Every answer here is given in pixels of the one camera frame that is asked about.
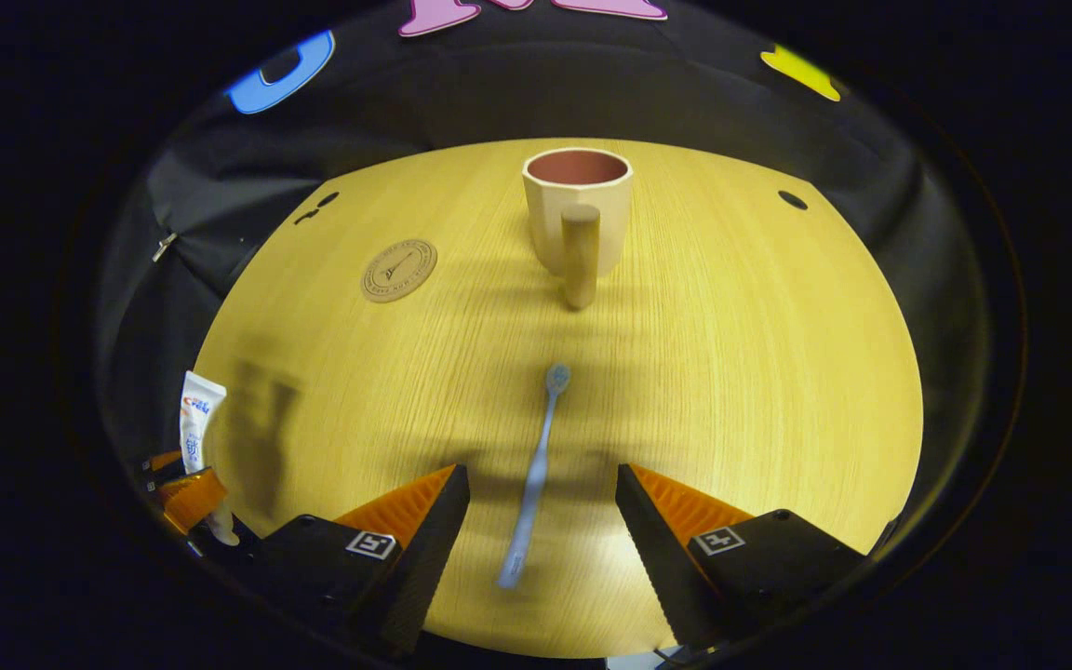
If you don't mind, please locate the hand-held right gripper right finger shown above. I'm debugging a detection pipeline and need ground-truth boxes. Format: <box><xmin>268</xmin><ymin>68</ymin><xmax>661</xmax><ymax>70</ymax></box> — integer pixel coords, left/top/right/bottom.
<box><xmin>616</xmin><ymin>463</ymin><xmax>900</xmax><ymax>652</ymax></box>

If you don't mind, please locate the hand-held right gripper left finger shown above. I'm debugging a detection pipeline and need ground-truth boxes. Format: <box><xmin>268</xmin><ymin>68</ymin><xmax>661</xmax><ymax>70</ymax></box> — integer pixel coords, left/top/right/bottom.
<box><xmin>248</xmin><ymin>463</ymin><xmax>472</xmax><ymax>657</ymax></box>

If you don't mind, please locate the white toothpaste tube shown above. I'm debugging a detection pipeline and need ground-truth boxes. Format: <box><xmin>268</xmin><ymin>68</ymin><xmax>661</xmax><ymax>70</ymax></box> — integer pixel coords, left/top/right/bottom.
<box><xmin>180</xmin><ymin>370</ymin><xmax>241</xmax><ymax>547</ymax></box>

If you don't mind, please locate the light blue toothbrush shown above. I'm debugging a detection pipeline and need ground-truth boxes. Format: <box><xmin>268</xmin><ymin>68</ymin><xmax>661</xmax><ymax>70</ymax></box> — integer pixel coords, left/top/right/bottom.
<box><xmin>497</xmin><ymin>363</ymin><xmax>572</xmax><ymax>591</ymax></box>

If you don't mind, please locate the round brown coaster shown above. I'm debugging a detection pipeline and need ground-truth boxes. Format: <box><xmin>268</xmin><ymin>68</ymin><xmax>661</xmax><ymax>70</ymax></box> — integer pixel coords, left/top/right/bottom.
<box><xmin>360</xmin><ymin>238</ymin><xmax>438</xmax><ymax>304</ymax></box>

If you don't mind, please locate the beige cup with wooden handle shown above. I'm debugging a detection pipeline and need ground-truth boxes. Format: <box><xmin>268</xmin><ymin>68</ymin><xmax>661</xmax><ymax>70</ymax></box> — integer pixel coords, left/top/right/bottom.
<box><xmin>522</xmin><ymin>147</ymin><xmax>635</xmax><ymax>311</ymax></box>

